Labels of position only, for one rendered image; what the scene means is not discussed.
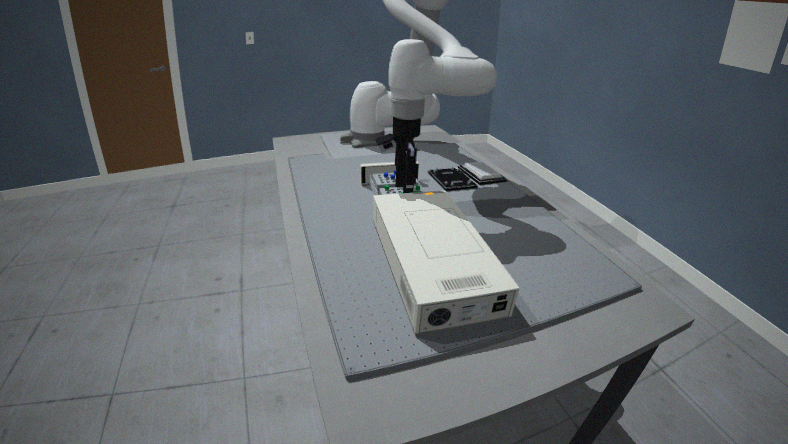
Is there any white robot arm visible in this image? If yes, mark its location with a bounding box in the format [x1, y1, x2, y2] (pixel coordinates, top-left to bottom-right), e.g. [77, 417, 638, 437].
[340, 0, 497, 152]

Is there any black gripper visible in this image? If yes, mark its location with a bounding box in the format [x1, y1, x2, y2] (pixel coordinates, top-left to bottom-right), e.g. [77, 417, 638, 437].
[393, 117, 421, 193]

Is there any black rectangular frame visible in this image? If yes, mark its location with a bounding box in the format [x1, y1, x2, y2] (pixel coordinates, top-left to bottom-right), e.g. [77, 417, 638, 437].
[458, 165, 507, 185]

